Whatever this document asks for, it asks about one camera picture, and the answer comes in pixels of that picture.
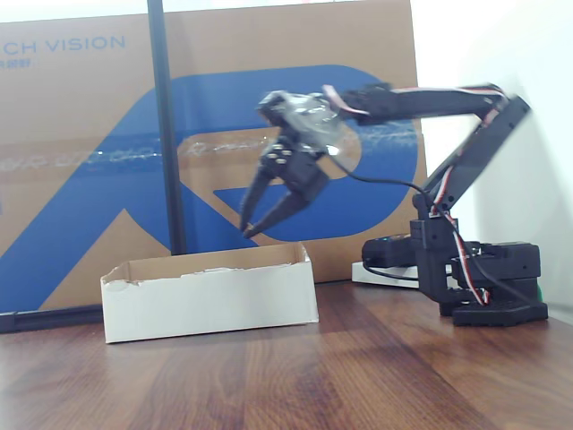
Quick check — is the white open cardboard box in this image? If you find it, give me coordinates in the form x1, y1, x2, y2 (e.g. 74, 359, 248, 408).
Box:
99, 242, 321, 345

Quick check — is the large brown blue cardboard panel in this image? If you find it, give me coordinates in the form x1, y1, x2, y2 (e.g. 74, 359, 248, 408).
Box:
0, 0, 426, 314

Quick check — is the clear plastic tape wrap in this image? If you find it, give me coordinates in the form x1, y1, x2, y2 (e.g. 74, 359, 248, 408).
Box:
284, 91, 362, 174

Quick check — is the black vertical pole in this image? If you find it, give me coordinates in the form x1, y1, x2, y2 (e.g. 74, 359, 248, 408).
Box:
146, 0, 188, 258

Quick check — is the black power adapter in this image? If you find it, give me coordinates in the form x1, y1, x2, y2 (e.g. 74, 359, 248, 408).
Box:
361, 235, 420, 271

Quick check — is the white power strip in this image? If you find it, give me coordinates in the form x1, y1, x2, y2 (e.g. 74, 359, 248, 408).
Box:
351, 261, 422, 290

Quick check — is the black flat base bar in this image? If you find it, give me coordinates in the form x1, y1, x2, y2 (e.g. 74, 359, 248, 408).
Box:
0, 304, 105, 335

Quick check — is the grey camera module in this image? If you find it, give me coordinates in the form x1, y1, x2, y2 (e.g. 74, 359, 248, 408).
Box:
255, 90, 295, 129

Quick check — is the black camera cable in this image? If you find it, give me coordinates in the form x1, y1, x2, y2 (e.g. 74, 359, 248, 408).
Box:
329, 147, 545, 311

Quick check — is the red white black servo wire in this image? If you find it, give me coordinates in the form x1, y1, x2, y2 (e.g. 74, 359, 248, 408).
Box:
429, 87, 509, 308

